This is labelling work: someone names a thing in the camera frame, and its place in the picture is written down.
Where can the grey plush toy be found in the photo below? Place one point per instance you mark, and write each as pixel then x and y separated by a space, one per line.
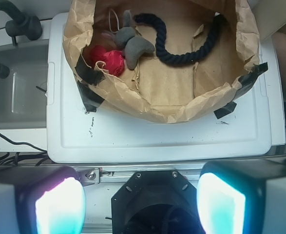
pixel 133 46

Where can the grey plastic sink basin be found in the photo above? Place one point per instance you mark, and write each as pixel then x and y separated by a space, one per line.
pixel 22 94

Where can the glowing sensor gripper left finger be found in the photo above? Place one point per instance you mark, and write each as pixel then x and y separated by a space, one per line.
pixel 41 200

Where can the white plastic bin lid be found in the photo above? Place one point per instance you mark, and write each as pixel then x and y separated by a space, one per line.
pixel 77 136

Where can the black octagonal mount plate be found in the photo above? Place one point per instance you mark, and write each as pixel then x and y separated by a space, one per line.
pixel 156 202

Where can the black faucet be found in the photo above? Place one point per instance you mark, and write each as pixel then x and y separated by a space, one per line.
pixel 21 24

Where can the brown paper bag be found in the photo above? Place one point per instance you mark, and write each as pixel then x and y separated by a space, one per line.
pixel 153 90

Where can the aluminium extrusion rail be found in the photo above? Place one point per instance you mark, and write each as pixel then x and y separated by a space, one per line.
pixel 90 175

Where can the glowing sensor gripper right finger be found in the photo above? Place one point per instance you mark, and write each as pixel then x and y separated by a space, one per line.
pixel 242 197

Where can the red crumpled cloth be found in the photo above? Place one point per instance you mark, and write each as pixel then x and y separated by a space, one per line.
pixel 114 61

